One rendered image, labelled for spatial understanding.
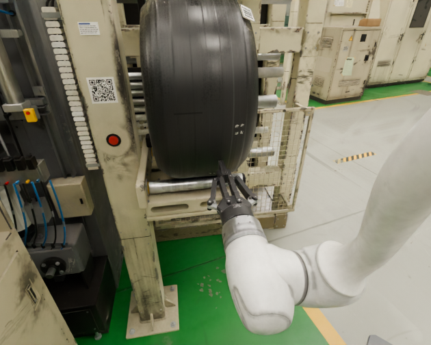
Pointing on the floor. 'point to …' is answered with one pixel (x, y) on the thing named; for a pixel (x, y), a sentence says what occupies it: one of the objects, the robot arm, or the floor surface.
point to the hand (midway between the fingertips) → (222, 171)
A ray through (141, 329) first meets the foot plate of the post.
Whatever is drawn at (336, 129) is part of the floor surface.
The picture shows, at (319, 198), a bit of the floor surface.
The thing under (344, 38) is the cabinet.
